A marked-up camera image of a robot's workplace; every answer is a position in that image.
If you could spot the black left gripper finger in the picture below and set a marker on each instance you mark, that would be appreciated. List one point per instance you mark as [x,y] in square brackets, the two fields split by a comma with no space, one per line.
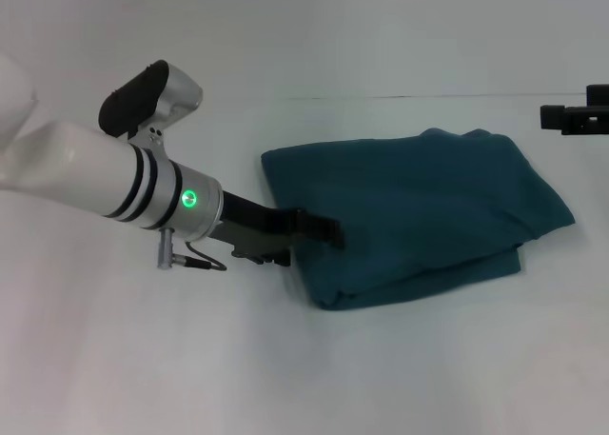
[321,228]

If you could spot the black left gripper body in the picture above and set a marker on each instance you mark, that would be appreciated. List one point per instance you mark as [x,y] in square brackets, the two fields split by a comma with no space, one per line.
[257,225]

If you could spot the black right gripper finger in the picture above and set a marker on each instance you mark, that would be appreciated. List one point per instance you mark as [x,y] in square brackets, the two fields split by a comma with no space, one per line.
[571,118]
[598,94]

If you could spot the teal blue t-shirt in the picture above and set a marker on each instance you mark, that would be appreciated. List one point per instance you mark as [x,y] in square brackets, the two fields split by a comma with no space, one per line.
[404,206]

